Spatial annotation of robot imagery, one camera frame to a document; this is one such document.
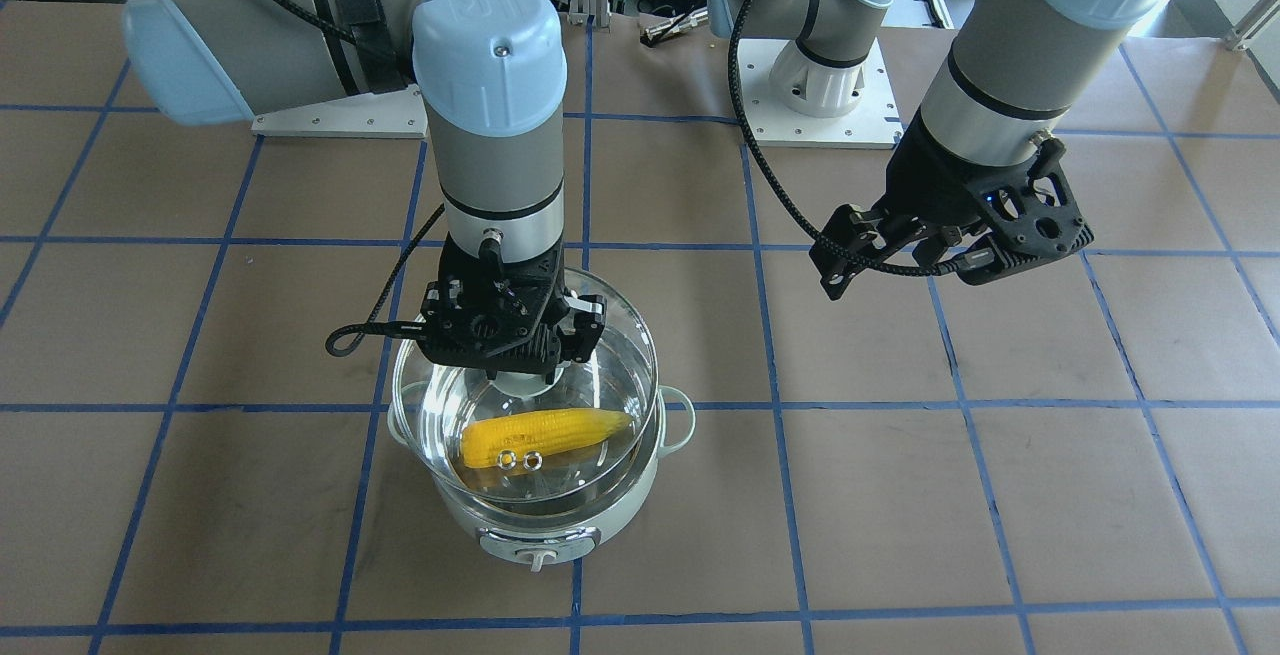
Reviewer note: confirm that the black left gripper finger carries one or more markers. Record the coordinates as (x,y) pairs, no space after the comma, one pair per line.
(857,231)
(931,243)

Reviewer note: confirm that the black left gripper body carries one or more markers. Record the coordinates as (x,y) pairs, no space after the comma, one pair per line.
(932,179)

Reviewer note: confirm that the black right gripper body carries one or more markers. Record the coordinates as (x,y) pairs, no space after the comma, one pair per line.
(586,321)

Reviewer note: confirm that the yellow corn cob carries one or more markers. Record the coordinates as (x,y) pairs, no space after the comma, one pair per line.
(522,440)

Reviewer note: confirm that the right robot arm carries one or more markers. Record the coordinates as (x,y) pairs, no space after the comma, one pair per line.
(491,75)

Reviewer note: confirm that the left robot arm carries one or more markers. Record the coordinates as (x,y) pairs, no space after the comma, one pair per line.
(1013,70)

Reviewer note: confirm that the white toy cooking pot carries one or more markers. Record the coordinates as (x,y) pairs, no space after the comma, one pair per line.
(574,501)

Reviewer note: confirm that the silver metal connector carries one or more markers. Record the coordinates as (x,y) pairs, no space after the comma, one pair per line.
(675,26)

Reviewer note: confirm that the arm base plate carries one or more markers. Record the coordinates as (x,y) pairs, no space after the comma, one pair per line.
(791,101)
(397,115)

